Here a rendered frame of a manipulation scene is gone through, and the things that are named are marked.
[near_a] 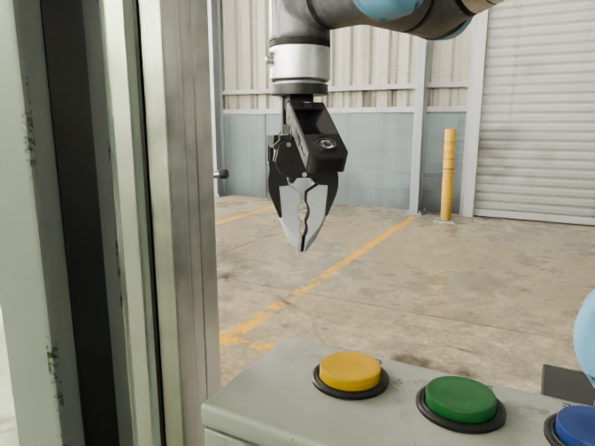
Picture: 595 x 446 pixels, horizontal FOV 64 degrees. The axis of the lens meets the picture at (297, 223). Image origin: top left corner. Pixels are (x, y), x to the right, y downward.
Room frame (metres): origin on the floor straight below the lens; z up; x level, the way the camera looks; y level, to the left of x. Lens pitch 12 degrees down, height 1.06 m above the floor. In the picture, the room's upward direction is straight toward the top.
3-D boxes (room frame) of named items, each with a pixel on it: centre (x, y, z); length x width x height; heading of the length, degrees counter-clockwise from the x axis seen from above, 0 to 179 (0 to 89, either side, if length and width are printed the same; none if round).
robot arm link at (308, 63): (0.62, 0.00, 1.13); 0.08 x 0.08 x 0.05
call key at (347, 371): (0.29, -0.03, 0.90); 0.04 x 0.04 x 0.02
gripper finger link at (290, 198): (0.63, 0.01, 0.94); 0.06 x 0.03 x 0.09; 11
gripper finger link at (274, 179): (0.60, 0.02, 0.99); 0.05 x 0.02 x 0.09; 101
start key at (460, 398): (0.26, -0.10, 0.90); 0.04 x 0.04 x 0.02
